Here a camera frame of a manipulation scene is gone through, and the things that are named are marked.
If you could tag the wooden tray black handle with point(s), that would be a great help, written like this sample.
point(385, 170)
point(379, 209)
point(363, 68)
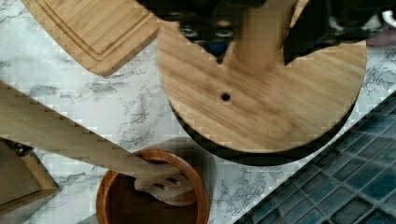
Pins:
point(25, 186)

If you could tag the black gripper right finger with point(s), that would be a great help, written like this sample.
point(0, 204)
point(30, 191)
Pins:
point(327, 23)

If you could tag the round wooden lid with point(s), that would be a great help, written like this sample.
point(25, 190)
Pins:
point(253, 102)

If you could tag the wooden slotted spatula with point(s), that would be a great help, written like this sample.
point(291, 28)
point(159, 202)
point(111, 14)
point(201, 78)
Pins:
point(30, 123)

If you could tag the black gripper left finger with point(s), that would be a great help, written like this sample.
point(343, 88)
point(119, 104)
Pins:
point(211, 24)

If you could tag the wooden cutting board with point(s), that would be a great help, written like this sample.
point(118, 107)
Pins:
point(101, 35)

